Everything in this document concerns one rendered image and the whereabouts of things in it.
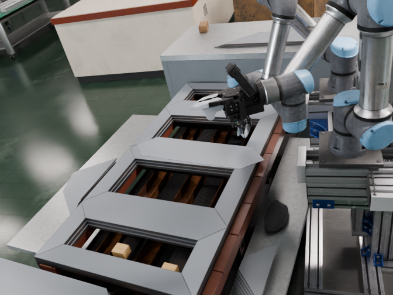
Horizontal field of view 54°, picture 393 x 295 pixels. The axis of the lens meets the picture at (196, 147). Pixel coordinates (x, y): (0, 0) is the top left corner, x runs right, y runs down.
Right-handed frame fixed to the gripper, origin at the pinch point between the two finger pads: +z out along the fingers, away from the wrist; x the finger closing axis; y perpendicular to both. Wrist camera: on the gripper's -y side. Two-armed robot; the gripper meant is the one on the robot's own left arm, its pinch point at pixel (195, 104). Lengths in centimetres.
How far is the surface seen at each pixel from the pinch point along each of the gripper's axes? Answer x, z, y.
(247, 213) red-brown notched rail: 23, -13, 61
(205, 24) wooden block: 192, -37, 9
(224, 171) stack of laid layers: 52, -10, 55
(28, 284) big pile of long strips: 16, 78, 59
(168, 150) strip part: 80, 13, 49
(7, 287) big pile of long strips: 17, 86, 58
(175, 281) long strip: -2, 21, 61
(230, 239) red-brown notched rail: 12, -2, 62
